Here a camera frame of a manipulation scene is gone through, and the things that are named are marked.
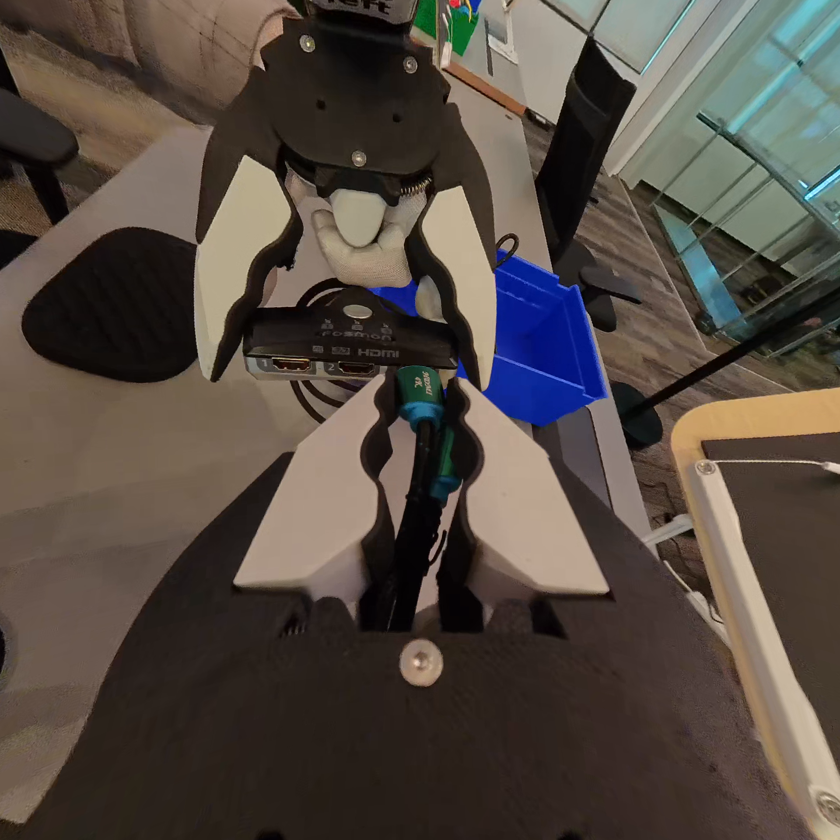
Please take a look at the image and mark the braided hdmi cable green plugs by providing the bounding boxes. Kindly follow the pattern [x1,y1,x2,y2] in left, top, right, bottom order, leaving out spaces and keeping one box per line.
[386,365,468,632]

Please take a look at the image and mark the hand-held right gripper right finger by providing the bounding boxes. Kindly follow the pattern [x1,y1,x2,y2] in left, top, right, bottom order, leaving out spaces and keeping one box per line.
[435,379,611,632]

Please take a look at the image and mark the wooden book stand white base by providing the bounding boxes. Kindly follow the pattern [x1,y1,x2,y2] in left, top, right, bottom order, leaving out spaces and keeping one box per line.
[671,388,840,840]

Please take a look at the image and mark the person's left forearm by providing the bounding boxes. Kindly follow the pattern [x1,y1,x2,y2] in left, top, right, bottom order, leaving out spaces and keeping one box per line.
[118,0,291,127]

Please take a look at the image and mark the black rod with round disc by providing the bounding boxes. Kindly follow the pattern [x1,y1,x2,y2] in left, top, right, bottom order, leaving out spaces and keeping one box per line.
[610,307,840,452]

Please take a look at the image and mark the person's left hand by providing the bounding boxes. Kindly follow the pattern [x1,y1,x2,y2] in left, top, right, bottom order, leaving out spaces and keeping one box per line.
[289,172,434,290]

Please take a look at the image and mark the black office chair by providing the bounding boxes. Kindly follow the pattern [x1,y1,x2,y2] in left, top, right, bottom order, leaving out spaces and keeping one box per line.
[533,36,643,333]
[0,85,81,225]

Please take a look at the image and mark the green plastic bin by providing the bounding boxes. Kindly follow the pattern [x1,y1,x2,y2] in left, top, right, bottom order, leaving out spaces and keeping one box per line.
[412,0,484,58]

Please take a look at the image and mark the white power cord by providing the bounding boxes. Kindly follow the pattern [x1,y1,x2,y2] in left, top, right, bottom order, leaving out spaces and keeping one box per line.
[640,514,731,647]

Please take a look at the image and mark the black textured cushion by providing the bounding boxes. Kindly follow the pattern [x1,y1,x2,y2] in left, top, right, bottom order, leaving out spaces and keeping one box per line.
[21,226,199,385]

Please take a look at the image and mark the blue plastic bin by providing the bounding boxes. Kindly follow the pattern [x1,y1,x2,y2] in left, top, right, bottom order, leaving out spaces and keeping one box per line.
[367,248,609,427]

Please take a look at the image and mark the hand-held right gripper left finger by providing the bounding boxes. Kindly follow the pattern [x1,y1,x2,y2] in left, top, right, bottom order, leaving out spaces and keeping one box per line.
[233,377,396,632]

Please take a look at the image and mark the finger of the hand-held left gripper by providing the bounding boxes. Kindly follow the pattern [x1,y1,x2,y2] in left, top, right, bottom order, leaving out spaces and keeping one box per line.
[193,156,304,384]
[403,184,497,392]

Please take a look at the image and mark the black hdmi switch box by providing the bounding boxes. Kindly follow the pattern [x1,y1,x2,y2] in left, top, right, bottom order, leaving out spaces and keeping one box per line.
[243,292,460,383]

